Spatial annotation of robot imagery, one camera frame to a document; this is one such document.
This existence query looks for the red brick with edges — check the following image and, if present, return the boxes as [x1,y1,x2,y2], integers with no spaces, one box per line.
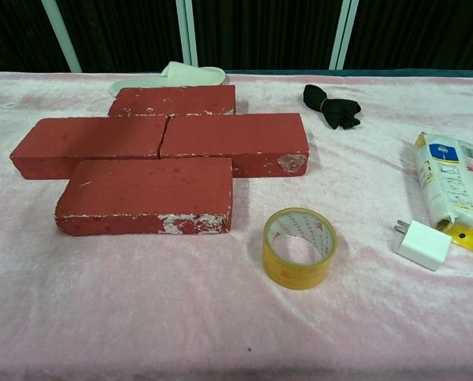
[9,115,169,181]

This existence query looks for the red brick with chipped corner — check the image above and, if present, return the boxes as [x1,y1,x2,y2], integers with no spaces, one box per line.
[160,113,310,178]

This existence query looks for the red brick with worn face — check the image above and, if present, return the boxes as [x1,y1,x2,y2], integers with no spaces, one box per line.
[54,157,233,237]

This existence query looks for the red brick with scuffed rim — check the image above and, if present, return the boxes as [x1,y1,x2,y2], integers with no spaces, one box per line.
[107,84,237,118]

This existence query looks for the yellow packing tape roll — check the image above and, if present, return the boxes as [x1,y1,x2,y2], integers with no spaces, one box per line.
[262,206,339,291]

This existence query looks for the black rolled socks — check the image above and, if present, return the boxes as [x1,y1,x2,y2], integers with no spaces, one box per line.
[302,83,362,130]

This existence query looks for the white slipper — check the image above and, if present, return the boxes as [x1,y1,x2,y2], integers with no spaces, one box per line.
[109,60,226,97]

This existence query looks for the pink plush blanket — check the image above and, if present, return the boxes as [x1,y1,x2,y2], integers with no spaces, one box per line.
[0,70,473,381]

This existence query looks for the black curtain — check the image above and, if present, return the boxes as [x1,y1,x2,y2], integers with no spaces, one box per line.
[0,0,473,74]

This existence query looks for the white yellow wipes pack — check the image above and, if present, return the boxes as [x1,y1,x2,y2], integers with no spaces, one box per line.
[413,131,473,254]

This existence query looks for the white double frame pole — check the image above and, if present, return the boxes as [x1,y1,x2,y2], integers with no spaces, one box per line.
[329,0,360,71]
[175,0,199,68]

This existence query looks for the white usb wall charger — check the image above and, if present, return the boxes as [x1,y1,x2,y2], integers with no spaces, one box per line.
[393,219,453,272]

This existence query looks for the white slanted frame pole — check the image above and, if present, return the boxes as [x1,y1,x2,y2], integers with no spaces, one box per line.
[41,0,83,74]

